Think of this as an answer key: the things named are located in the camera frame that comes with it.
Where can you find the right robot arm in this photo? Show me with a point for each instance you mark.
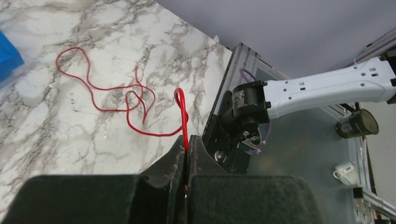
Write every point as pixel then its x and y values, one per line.
pixel 260 102

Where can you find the dark cylindrical can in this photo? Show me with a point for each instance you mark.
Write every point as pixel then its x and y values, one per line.
pixel 358 124

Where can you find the white mug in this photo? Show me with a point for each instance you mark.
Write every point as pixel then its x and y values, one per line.
pixel 346 173

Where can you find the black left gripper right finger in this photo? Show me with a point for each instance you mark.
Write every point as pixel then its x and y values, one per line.
pixel 217 197

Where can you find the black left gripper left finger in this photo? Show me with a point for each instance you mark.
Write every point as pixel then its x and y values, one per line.
pixel 155 196

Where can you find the blue plastic bin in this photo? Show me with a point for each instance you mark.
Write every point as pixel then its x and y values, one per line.
pixel 10 58

